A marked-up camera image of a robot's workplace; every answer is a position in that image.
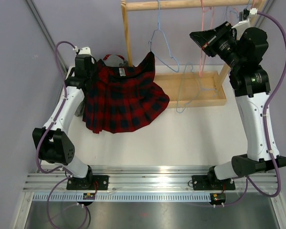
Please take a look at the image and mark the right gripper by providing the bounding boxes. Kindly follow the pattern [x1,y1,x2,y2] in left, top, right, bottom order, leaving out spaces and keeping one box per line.
[191,22,244,70]

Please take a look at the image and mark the pink wire hanger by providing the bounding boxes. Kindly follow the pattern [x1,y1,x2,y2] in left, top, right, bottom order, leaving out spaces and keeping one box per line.
[198,0,216,78]

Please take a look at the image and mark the red plaid skirt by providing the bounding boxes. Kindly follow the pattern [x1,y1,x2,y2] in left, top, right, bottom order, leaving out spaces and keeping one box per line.
[82,52,170,134]

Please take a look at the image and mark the blue wire hanger with plaid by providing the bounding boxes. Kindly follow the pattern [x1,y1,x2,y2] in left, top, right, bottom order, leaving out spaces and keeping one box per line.
[148,0,180,73]

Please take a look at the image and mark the red white-dotted skirt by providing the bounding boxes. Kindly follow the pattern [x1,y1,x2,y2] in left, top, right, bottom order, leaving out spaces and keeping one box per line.
[102,54,124,62]

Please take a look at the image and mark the dark grey dotted skirt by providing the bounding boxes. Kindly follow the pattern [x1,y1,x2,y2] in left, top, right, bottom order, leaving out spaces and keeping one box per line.
[103,54,128,67]

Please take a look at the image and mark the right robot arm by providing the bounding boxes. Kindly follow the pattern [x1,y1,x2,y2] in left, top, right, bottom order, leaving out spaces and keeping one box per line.
[189,22,286,189]

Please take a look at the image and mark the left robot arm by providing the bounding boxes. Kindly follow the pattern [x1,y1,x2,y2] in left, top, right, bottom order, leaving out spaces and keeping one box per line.
[32,54,96,190]

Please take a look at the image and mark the wooden clothes rack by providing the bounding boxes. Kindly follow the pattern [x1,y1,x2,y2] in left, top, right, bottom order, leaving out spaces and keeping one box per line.
[121,0,266,109]

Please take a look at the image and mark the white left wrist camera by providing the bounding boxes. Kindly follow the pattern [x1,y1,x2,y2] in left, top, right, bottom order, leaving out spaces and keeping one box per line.
[72,46,92,57]

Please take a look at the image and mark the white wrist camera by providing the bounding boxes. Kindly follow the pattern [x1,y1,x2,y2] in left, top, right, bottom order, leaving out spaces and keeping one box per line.
[232,8,258,30]
[72,46,92,57]

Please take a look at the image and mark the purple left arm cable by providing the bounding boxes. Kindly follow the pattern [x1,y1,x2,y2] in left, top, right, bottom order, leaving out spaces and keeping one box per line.
[35,41,91,227]

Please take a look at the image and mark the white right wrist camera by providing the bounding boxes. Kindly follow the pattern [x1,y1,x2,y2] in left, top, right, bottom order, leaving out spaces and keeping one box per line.
[232,8,258,30]

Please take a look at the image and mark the aluminium corner post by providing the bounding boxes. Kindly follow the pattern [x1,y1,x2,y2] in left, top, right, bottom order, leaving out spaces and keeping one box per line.
[24,0,69,73]

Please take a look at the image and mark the aluminium rail base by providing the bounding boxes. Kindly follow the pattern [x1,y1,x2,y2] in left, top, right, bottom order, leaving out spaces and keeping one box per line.
[22,166,277,208]

